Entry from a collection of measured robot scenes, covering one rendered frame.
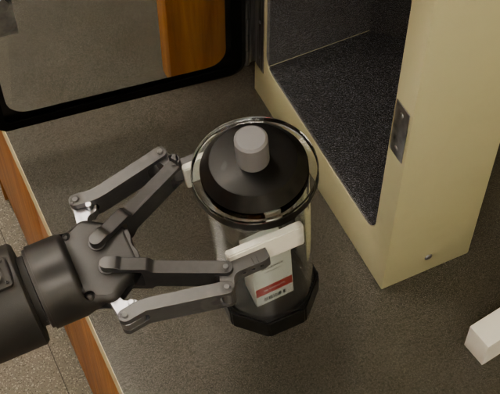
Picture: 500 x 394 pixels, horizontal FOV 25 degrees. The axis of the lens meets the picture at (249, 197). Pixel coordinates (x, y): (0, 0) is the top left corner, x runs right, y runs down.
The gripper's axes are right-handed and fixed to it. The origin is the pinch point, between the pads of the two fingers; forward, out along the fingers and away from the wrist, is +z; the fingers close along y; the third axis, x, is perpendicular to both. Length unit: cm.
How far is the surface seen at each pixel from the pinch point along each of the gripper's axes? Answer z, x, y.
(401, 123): 15.2, -0.2, 1.2
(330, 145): 14.3, 20.0, 14.3
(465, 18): 19.9, -12.9, 0.3
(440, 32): 17.6, -12.5, 0.2
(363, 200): 14.2, 19.8, 6.3
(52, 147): -13.6, 25.5, 32.5
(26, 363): -33, 119, 56
